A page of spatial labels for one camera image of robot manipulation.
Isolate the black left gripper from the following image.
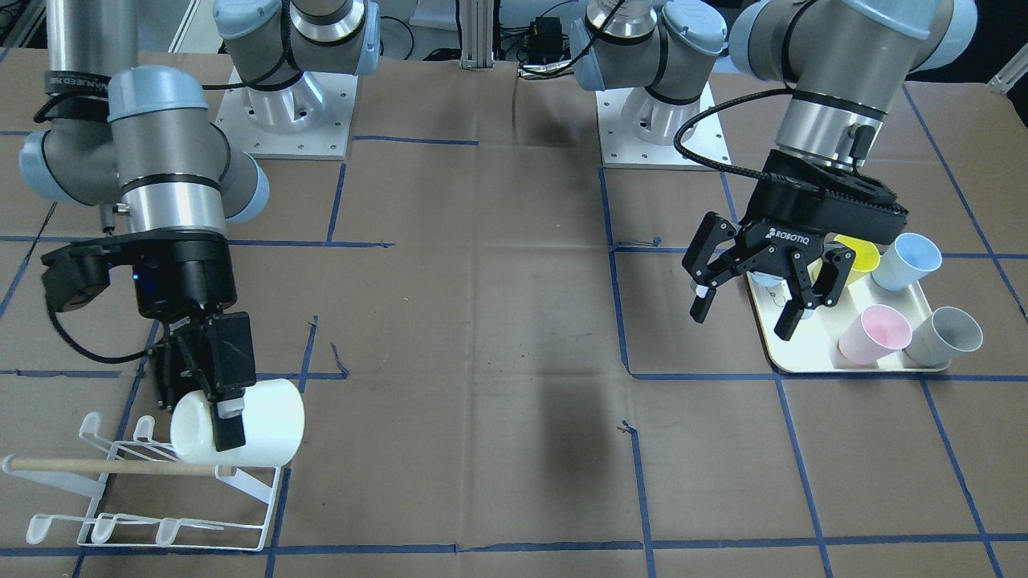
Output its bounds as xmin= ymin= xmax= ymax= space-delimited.
xmin=683 ymin=150 xmax=909 ymax=341

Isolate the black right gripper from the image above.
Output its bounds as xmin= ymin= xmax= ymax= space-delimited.
xmin=41 ymin=231 xmax=256 ymax=451

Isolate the white cup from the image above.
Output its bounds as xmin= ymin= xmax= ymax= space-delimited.
xmin=169 ymin=378 xmax=305 ymax=467

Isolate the light blue cup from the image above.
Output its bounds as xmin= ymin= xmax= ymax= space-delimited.
xmin=871 ymin=233 xmax=943 ymax=291
xmin=749 ymin=270 xmax=785 ymax=287

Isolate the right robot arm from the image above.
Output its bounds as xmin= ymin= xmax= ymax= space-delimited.
xmin=19 ymin=1 xmax=271 ymax=451

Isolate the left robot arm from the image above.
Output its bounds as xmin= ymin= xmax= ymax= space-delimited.
xmin=570 ymin=1 xmax=979 ymax=340

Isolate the yellow cup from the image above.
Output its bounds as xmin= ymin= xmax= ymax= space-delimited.
xmin=825 ymin=234 xmax=881 ymax=287

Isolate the pink cup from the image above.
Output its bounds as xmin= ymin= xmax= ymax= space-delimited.
xmin=838 ymin=304 xmax=913 ymax=365

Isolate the grey cup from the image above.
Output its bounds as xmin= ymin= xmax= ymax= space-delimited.
xmin=904 ymin=306 xmax=984 ymax=366

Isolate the cream bunny tray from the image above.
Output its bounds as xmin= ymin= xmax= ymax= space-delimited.
xmin=745 ymin=275 xmax=950 ymax=373

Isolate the white wire cup rack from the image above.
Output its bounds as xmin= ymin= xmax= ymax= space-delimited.
xmin=2 ymin=411 xmax=283 ymax=552

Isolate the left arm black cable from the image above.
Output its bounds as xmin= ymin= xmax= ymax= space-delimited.
xmin=673 ymin=87 xmax=796 ymax=187

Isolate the aluminium frame post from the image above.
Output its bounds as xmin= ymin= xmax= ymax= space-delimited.
xmin=456 ymin=0 xmax=500 ymax=70

